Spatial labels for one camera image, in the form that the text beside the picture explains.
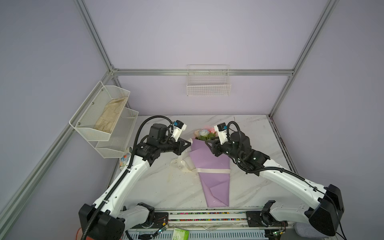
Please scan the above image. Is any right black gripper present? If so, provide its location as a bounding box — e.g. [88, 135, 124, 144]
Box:
[203, 136, 242, 163]

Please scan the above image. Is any white blue fake flower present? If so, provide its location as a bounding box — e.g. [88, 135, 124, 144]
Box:
[199, 129, 211, 139]

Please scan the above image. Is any cream ribbon strip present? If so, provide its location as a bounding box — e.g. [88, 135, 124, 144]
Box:
[170, 157, 232, 175]

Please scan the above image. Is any purple pink wrapping paper sheet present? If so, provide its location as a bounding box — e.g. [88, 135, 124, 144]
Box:
[189, 140, 231, 208]

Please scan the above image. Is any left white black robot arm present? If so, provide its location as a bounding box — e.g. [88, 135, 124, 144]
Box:
[79, 116, 191, 240]

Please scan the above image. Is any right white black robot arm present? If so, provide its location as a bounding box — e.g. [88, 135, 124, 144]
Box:
[205, 132, 345, 237]

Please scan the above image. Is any colourful tissue pack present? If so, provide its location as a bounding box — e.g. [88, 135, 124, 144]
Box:
[119, 153, 131, 171]

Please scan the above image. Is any lower white mesh shelf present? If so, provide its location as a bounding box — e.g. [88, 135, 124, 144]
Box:
[95, 108, 139, 159]

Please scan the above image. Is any white mesh shelf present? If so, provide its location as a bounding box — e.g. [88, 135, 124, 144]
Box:
[69, 82, 130, 142]
[95, 108, 139, 159]

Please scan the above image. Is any beige cloth in shelf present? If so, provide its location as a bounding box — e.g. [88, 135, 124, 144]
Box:
[94, 97, 128, 134]

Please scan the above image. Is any upper white mesh shelf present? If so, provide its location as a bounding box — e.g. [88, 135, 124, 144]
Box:
[69, 82, 130, 142]

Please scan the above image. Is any green white label card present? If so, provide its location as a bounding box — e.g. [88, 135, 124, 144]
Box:
[172, 228, 190, 240]

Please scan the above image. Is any grey foam pad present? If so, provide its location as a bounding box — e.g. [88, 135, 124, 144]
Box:
[294, 223, 328, 240]

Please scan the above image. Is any white wire wall basket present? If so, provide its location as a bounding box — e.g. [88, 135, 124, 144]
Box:
[187, 65, 232, 97]

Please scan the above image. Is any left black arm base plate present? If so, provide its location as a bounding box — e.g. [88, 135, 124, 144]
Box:
[142, 212, 169, 229]

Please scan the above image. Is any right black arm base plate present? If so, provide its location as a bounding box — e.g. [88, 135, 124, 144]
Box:
[246, 211, 288, 228]

